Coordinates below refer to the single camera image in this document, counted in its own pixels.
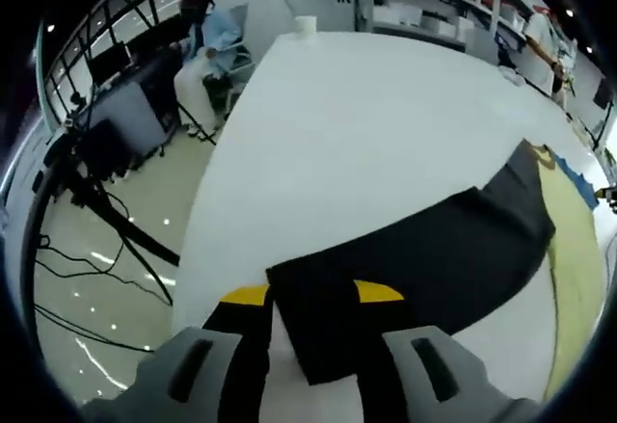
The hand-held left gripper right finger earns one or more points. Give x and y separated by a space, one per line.
434 375

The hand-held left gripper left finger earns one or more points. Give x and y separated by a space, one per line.
202 375

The dark grey t-shirt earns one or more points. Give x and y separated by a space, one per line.
434 249

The black tripod stand with panel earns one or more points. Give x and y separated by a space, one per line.
603 93

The grey metal shelf rack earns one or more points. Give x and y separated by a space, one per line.
482 4

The grey office desk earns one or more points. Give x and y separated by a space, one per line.
130 114

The black computer monitor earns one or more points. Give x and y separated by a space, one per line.
111 64

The white paper cup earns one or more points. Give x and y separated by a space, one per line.
305 27

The white leaning board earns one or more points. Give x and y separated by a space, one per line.
313 6

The black framed glass partition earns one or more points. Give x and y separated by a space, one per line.
106 23

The black camera tripod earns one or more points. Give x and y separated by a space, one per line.
140 240

